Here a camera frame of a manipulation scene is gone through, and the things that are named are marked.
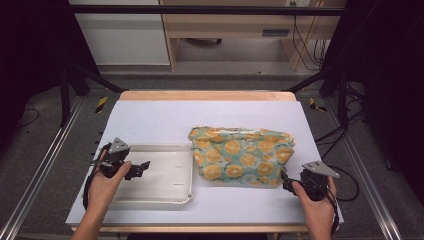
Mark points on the white table mat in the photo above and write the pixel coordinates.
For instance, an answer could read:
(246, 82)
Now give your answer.
(200, 116)

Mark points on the dark curtain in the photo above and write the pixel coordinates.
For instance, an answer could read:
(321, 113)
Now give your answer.
(390, 66)
(30, 50)

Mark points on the white cabinet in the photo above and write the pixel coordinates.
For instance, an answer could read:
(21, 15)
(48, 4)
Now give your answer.
(123, 40)

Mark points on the black horizontal frame bar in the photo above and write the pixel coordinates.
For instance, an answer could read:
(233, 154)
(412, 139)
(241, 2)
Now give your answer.
(200, 10)

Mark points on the person's left hand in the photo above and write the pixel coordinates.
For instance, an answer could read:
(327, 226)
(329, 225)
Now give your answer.
(100, 191)

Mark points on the orange-print green cloth bag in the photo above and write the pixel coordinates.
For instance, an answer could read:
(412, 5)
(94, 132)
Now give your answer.
(240, 156)

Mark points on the light wooden desk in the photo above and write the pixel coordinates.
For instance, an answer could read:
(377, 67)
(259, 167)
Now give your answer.
(233, 25)

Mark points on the person's right hand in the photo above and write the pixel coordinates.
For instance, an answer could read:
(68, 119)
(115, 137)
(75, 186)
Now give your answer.
(318, 213)

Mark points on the aluminium floor rail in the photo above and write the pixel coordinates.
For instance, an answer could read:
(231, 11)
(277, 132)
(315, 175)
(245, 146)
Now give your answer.
(43, 160)
(363, 166)

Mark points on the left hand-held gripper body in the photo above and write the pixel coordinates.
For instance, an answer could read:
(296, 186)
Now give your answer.
(117, 146)

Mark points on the grey desk label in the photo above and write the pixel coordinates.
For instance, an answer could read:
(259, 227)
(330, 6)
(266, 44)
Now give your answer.
(275, 32)

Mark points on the black metal stand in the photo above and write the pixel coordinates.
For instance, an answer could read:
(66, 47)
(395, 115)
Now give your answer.
(65, 96)
(341, 96)

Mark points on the yellow black tape marker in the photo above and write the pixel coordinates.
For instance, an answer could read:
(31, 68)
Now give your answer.
(315, 105)
(101, 104)

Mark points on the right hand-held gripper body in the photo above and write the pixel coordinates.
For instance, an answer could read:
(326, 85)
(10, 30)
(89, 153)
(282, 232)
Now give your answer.
(316, 181)

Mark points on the white plastic tray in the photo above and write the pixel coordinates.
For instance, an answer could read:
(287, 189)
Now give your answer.
(166, 176)

